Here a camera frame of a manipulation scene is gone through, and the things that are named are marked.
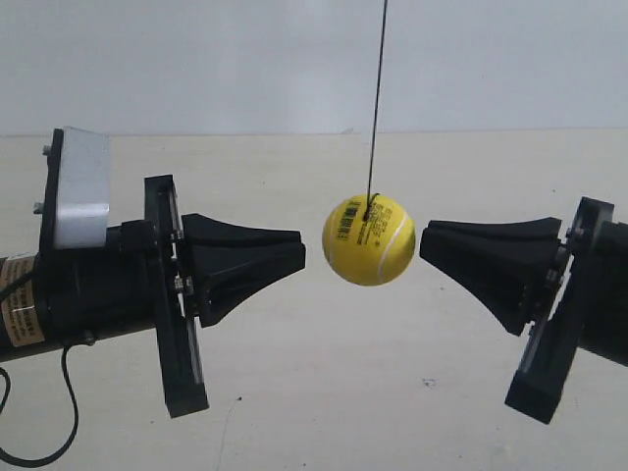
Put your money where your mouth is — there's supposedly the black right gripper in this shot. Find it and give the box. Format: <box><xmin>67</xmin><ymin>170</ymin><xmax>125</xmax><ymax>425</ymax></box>
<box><xmin>420</xmin><ymin>196</ymin><xmax>627</xmax><ymax>424</ymax></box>

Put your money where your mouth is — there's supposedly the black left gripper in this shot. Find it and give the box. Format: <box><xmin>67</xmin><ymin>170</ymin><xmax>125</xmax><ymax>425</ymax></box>
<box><xmin>105</xmin><ymin>175</ymin><xmax>306</xmax><ymax>418</ymax></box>

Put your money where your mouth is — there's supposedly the yellow tennis ball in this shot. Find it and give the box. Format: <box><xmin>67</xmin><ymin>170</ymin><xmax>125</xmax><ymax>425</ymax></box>
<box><xmin>321</xmin><ymin>193</ymin><xmax>416</xmax><ymax>287</ymax></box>

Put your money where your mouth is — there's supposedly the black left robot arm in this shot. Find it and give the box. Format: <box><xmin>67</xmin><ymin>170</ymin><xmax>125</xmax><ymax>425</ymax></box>
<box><xmin>1</xmin><ymin>127</ymin><xmax>306</xmax><ymax>417</ymax></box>

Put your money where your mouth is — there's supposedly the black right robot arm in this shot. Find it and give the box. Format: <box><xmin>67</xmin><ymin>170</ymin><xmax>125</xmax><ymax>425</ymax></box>
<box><xmin>419</xmin><ymin>196</ymin><xmax>627</xmax><ymax>424</ymax></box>

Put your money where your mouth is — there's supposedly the silver grey wrist camera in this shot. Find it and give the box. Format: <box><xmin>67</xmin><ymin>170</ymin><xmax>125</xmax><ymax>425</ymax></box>
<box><xmin>53</xmin><ymin>127</ymin><xmax>111</xmax><ymax>249</ymax></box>

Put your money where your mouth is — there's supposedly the thin black hanging string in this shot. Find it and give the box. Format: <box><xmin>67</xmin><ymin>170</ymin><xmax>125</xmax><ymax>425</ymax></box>
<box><xmin>363</xmin><ymin>0</ymin><xmax>390</xmax><ymax>220</ymax></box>

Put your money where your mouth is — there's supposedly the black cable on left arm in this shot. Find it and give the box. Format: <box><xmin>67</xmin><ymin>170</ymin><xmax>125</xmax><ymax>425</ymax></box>
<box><xmin>0</xmin><ymin>338</ymin><xmax>80</xmax><ymax>465</ymax></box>

